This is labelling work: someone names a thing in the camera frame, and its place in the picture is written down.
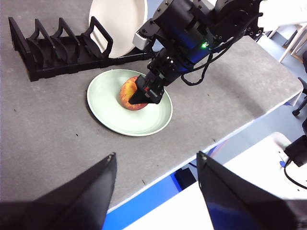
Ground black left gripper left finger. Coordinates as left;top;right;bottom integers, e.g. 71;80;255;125
0;152;118;230

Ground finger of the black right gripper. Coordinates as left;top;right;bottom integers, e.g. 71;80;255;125
128;82;166;105
135;75;148;93

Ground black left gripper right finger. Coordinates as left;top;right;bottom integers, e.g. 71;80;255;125
196;150;307;230

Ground red yellow apple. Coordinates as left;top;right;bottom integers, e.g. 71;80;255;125
119;76;148;111

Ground green plate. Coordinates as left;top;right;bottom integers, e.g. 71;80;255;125
86;69;173;137

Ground cream white plate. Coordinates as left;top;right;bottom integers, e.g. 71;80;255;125
88;0;148;59

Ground black plate rack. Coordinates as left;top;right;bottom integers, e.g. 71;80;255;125
8;16;156;82

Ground small black box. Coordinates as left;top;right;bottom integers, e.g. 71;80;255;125
174;167;198;188

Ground white furniture legs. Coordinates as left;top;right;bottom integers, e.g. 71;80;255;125
260;0;307;63

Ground black office chair base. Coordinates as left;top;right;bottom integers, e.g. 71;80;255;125
292;76;307;118

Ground pale grey camera box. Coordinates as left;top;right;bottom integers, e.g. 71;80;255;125
132;31;150;50

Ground black cable loop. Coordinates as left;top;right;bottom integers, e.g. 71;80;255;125
181;35;243;86

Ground black base cable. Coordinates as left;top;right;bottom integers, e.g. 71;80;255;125
283;160;307;190

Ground blue frame panel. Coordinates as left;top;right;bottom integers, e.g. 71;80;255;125
103;172;190;230

